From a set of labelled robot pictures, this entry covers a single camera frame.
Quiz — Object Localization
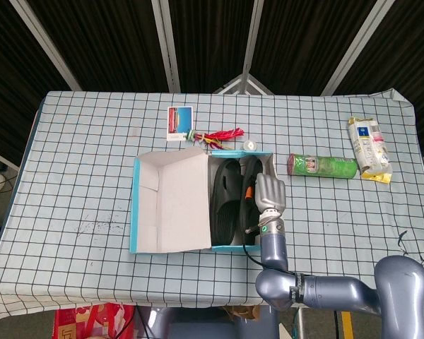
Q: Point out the open blue cardboard shoe box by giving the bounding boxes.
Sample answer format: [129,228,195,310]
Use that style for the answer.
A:
[129,146,277,254]

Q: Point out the white and yellow snack bag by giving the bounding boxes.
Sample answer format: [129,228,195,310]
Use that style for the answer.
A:
[347,116,393,184]

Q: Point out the red tassel ornament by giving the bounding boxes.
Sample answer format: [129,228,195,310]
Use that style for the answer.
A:
[185,127,247,153]

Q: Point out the black rubber slipper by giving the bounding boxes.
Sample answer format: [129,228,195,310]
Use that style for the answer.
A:
[238,157,264,246]
[211,160,243,246]

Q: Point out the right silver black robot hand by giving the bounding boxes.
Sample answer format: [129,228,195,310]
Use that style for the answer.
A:
[243,172,287,215]

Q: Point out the metal table leg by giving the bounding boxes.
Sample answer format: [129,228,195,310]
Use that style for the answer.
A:
[292,310,305,339]

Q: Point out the brown paper bag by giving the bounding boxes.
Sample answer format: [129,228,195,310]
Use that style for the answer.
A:
[222,305,261,321]

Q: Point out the white partition post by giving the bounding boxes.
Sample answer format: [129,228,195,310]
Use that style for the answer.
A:
[320,0,396,96]
[9,0,83,92]
[240,0,265,77]
[151,0,182,93]

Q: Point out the red and blue postcard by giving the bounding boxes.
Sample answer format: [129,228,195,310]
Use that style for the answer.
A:
[166,106,194,142]

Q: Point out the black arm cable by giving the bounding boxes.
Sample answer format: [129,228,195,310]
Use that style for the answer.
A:
[242,225,298,275]

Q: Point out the blue checkered tablecloth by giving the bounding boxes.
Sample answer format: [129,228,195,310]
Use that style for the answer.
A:
[0,88,424,321]

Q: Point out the green chips can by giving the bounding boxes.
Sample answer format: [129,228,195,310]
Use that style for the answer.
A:
[288,153,358,179]

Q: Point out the red patterned bag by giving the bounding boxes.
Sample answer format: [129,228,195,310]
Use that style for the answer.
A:
[52,302,137,339]

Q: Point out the white metal partition foot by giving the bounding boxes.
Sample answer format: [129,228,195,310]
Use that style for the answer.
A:
[213,73,273,95]

